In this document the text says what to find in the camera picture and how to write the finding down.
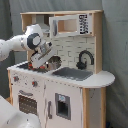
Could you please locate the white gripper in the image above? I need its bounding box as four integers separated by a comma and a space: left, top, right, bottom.
30, 42, 54, 68

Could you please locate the small metal pot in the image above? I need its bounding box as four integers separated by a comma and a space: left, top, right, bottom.
46, 56, 62, 71

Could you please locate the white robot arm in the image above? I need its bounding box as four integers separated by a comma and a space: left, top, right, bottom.
0, 24, 54, 128

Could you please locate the wooden toy kitchen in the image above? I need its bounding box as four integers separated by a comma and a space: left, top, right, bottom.
8, 10, 115, 128

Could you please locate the black toy stovetop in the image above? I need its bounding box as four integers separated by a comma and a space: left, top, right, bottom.
17, 62, 48, 73

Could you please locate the grey range hood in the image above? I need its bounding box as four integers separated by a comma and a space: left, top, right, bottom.
32, 14, 49, 25

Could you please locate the grey toy sink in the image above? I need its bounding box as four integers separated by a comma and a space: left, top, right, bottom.
53, 67, 92, 81

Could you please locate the red right stove knob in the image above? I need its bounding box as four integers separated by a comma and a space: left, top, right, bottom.
32, 81, 38, 87

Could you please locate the red stove knob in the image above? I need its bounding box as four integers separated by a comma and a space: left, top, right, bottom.
13, 76, 19, 82
32, 81, 38, 87

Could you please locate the black toy faucet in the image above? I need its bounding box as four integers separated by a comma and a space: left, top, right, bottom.
76, 50, 94, 70

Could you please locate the red left stove knob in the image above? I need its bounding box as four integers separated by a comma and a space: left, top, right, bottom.
13, 76, 19, 82

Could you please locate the white microwave door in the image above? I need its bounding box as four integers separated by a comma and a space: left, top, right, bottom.
49, 13, 93, 38

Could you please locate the grey ice dispenser panel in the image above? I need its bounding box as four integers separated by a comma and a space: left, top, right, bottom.
55, 93, 71, 120

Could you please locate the toy oven door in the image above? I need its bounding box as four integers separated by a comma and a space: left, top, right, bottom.
18, 90, 37, 114

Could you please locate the grey cabinet door handle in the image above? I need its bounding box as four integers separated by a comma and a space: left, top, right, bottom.
48, 101, 52, 119

